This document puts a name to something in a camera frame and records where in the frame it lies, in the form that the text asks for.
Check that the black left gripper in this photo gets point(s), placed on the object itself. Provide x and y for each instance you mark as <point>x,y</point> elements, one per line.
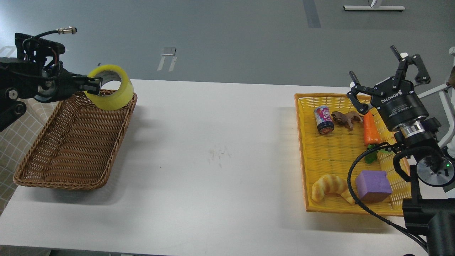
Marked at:
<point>66,84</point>

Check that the purple foam cube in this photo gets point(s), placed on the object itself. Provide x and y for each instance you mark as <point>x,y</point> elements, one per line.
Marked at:
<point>373,186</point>

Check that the yellow tape roll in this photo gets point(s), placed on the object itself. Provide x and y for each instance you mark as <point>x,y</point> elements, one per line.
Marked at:
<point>121,96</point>

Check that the yellow plastic basket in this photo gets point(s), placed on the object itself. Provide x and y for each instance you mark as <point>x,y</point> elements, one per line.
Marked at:
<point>334,154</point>

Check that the small soda can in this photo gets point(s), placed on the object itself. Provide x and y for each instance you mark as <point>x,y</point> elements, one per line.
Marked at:
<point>324,122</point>

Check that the white floor stand base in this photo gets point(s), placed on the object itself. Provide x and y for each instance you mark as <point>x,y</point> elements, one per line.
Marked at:
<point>374,5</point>

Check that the white chair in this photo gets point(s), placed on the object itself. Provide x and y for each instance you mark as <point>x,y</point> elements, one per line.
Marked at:
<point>446,95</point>

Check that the brown toy animal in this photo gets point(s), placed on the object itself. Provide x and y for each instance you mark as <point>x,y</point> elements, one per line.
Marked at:
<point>347,119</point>

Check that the brown wicker basket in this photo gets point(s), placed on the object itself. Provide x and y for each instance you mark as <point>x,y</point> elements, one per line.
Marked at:
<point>77,147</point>

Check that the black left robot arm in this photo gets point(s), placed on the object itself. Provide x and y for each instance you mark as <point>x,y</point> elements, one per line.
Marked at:
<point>37,72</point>

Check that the beige checkered cloth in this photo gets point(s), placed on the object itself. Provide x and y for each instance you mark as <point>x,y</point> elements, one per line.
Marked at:
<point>16,140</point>

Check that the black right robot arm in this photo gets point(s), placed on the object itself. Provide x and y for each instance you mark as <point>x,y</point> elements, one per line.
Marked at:
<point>418,157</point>

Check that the toy croissant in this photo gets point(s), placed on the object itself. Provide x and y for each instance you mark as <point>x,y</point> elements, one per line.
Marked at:
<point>330,183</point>

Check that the orange toy carrot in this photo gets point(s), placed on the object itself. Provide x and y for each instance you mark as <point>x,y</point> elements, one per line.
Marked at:
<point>372,138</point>

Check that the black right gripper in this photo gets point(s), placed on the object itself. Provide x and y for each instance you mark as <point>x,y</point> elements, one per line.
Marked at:
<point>400,103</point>

